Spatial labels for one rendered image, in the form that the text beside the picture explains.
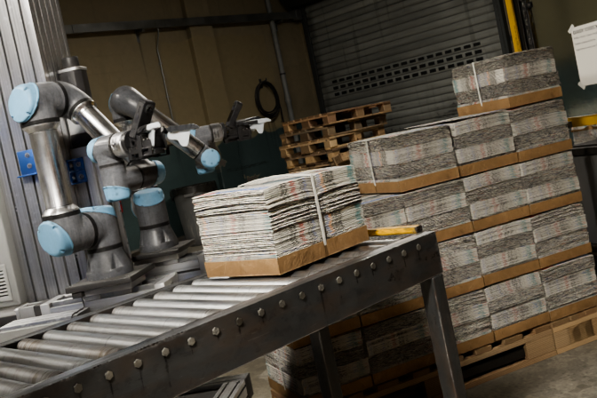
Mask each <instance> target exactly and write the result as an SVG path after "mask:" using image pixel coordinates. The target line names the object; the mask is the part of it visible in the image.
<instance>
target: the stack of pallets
mask: <svg viewBox="0 0 597 398"><path fill-rule="evenodd" d="M390 104H391V103H390V100H389V101H384V102H379V103H375V104H369V105H365V106H360V107H352V108H347V109H342V110H338V111H333V112H329V113H324V114H320V115H313V116H309V117H305V118H301V119H297V120H293V121H289V122H285V123H282V124H283V128H284V134H282V135H280V139H281V140H282V146H283V147H279V149H280V151H281V156H282V158H284V160H285V162H286V163H287V167H286V168H287V169H288V171H289V173H291V172H296V171H302V170H306V169H308V170H313V169H320V168H327V167H329V165H330V167H333V166H335V165H334V163H333V161H332V159H331V158H332V157H334V156H336V155H338V154H340V153H344V152H347V151H348V150H349V149H348V145H347V144H348V143H351V142H355V141H358V140H362V139H365V138H364V134H363V133H364V132H366V131H372V133H373V137H377V136H381V135H386V134H385V130H384V124H387V122H386V113H387V112H392V109H391V105H390ZM373 107H378V110H379V112H378V113H375V114H372V111H371V109H372V108H373ZM351 113H352V115H351ZM383 113H384V114H383ZM379 114H380V115H379ZM366 116H367V117H366ZM352 117H353V118H352ZM371 119H374V122H375V125H372V126H367V123H366V121H367V120H371ZM349 120H350V121H349ZM296 123H301V125H302V129H298V130H297V126H296ZM347 124H349V127H350V130H348V131H346V127H345V125H347ZM320 130H322V136H321V133H320ZM295 135H299V136H300V140H299V141H294V137H293V136H295ZM347 136H349V140H350V141H347V142H342V138H343V137H347ZM373 137H371V138H373ZM322 142H323V143H324V147H319V145H318V143H322ZM286 145H287V146H286ZM295 147H300V150H301V152H298V153H295V154H294V151H293V148H295ZM325 154H328V157H325ZM300 158H305V159H306V162H305V163H301V164H299V160H298V159H300Z"/></svg>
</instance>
